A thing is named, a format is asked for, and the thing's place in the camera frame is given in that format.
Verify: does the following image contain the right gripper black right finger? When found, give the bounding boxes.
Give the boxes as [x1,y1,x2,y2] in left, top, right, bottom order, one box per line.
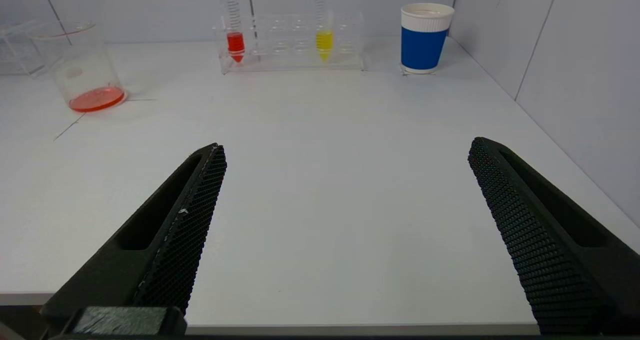
[468,137,640,336]

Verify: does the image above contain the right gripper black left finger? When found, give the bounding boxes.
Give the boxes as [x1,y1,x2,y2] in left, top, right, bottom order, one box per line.
[40,143,228,331]

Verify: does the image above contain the test tube with red pigment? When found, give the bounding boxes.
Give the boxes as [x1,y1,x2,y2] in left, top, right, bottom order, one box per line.
[223,0,247,64]

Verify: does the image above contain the clear acrylic test tube rack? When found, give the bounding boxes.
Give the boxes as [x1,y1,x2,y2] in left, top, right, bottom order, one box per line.
[214,11,366,75]
[0,20,47,76]

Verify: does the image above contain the test tube with yellow pigment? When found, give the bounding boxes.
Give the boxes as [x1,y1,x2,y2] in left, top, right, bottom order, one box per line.
[313,0,335,63]

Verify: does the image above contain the clear glass beaker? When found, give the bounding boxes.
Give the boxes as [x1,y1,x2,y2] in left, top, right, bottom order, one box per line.
[31,22,129,114]

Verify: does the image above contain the white paper cup blue sleeve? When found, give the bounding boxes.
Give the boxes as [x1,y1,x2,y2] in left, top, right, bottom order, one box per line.
[400,2,456,75]

